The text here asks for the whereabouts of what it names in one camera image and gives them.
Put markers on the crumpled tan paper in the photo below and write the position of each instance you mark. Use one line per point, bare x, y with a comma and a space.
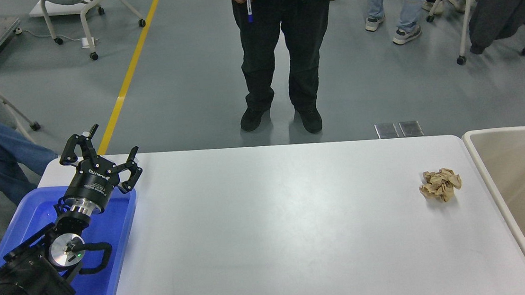
439, 185

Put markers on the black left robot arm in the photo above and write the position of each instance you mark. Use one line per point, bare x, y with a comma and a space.
32, 281

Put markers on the blue and white pen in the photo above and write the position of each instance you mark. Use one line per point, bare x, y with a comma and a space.
250, 13

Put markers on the blue plastic tray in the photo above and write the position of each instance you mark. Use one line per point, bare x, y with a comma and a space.
116, 217

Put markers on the white floor board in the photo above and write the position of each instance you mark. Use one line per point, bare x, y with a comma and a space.
55, 8

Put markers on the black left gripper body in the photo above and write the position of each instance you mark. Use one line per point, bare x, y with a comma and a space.
92, 181

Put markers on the standing person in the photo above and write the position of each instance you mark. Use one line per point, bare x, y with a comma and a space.
264, 61

